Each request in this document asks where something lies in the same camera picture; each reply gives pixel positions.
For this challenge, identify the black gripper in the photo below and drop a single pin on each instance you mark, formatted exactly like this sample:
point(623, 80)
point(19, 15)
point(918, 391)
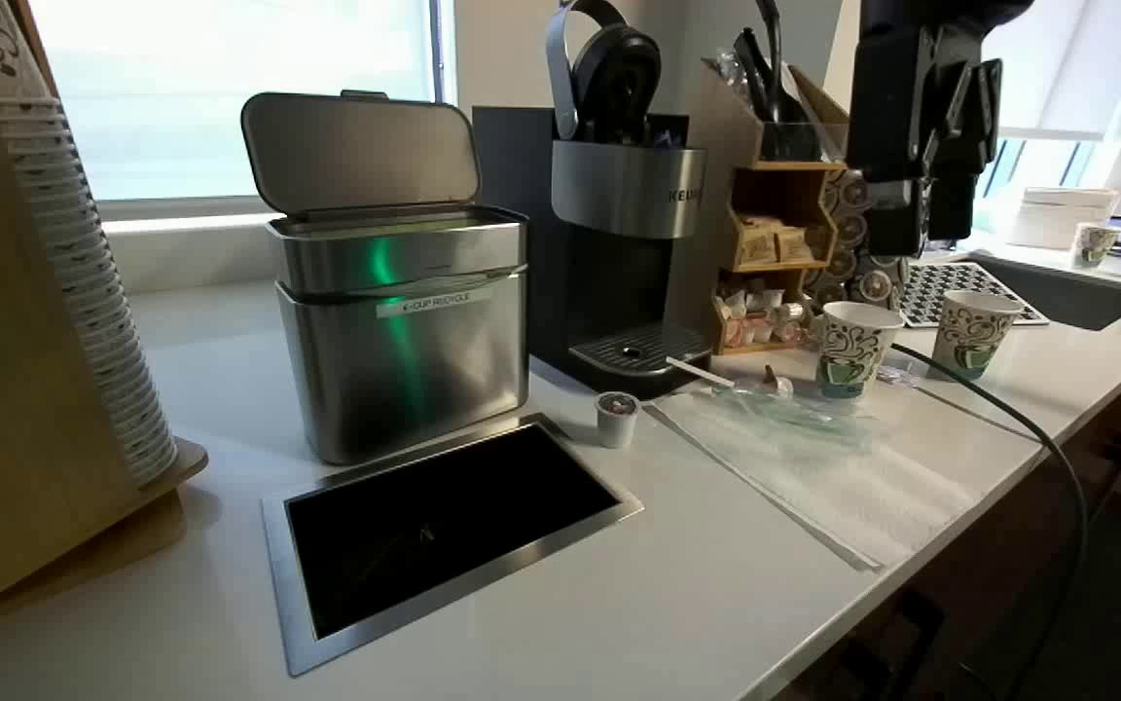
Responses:
point(898, 104)

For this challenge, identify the patterned paper cup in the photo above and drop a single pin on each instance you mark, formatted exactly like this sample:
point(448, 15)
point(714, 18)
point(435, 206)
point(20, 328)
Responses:
point(854, 347)
point(970, 336)

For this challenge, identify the small background paper cup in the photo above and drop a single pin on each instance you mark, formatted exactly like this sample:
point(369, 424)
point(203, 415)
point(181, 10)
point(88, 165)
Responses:
point(1092, 242)

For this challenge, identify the wooden cup dispenser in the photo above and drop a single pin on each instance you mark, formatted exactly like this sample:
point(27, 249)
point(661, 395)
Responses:
point(3, 429)

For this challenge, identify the black white patterned board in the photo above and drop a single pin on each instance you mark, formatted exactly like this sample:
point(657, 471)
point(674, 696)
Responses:
point(935, 278)

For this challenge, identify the white paper stack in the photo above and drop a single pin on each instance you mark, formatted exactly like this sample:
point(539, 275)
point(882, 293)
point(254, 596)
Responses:
point(1064, 221)

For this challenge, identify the wooden condiment organizer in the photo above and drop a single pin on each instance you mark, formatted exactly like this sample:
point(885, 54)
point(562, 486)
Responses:
point(782, 221)

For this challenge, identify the dark counter sink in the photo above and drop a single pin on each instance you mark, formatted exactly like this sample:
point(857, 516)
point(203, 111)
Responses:
point(1070, 293)

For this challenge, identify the brown sugar packet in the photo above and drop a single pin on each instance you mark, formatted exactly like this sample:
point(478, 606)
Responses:
point(758, 241)

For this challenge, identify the black plastic utensil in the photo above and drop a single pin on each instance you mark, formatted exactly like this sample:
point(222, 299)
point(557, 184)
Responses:
point(773, 32)
point(758, 71)

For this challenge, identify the clear plastic zip bag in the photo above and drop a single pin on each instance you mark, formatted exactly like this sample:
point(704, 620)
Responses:
point(835, 471)

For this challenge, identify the black silver pod coffee machine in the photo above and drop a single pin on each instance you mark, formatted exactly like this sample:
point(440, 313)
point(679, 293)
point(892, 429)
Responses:
point(612, 234)

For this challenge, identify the grey coffee pod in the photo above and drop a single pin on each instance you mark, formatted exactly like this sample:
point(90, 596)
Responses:
point(617, 419)

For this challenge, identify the stainless steel lidded bin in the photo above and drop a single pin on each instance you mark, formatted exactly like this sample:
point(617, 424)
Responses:
point(391, 324)

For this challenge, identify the steel framed counter chute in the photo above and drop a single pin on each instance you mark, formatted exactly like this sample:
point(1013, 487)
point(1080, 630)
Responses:
point(447, 533)

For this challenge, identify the stack of paper cups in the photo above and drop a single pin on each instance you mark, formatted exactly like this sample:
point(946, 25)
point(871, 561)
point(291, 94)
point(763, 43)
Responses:
point(80, 260)

